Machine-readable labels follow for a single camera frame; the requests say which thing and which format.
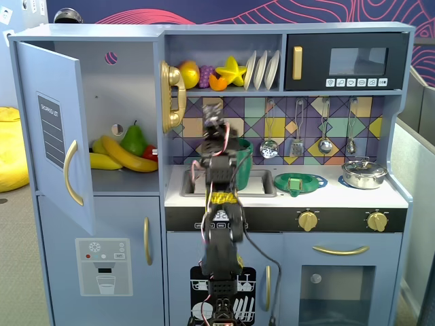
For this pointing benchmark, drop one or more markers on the yellow toy mango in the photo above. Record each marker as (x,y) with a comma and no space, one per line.
(189,74)

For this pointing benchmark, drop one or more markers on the red toy pepper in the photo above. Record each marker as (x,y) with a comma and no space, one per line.
(151,153)

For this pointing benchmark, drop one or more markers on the purple toy grapes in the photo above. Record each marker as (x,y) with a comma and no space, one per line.
(205,76)

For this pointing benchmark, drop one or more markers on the green toy pear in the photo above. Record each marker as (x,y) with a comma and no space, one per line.
(134,141)

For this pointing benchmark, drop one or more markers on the gold toy telephone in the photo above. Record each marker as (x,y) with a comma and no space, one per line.
(170,78)

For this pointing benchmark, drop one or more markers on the yellow beanbag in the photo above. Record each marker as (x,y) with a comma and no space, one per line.
(12,153)

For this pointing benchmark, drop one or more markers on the green pot lid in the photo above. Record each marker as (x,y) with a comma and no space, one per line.
(282,181)

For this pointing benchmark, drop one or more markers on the small yellow toy banana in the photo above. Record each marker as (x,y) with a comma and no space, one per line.
(103,162)
(98,146)

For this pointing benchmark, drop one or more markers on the gold stove knob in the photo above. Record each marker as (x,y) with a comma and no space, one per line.
(308,221)
(377,221)

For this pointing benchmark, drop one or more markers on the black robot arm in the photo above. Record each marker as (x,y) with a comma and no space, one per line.
(221,248)

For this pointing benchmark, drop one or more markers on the green toy pot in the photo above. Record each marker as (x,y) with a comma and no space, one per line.
(244,169)

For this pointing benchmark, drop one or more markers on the large yellow toy banana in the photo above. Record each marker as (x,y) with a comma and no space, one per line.
(132,161)

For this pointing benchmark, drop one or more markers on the blue shopping list cabinet door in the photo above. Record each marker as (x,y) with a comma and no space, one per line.
(34,85)

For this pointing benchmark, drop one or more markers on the metal skimmer ladle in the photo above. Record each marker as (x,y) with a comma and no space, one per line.
(269,149)

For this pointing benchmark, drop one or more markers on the white toy plate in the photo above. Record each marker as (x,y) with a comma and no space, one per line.
(250,71)
(261,69)
(273,68)

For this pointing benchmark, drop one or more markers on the steel toy pot with lid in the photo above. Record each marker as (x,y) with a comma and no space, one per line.
(363,173)

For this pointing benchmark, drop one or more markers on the grey desk partition panel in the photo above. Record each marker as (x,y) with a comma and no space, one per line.
(411,203)

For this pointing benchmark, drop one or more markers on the metal toy ladle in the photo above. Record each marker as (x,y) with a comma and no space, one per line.
(325,146)

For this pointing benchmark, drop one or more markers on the white wall socket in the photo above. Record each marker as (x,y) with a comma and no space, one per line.
(8,37)
(5,15)

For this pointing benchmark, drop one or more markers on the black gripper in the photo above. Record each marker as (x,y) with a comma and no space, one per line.
(213,130)

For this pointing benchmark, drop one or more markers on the yellow toy starfruit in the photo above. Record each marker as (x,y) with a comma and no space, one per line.
(231,71)

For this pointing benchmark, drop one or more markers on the black microwave door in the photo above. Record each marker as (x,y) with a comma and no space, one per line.
(312,61)

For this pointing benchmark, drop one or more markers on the metal toy spoon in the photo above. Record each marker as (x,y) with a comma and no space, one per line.
(351,146)

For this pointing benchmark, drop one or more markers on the blue toy kitchen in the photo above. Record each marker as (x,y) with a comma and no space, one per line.
(221,29)

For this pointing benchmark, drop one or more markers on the orange toy fruit slice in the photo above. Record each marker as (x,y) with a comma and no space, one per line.
(217,84)

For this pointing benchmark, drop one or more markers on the black helmet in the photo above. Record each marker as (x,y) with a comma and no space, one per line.
(68,16)

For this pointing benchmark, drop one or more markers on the metal slotted spatula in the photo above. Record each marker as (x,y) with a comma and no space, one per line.
(297,148)

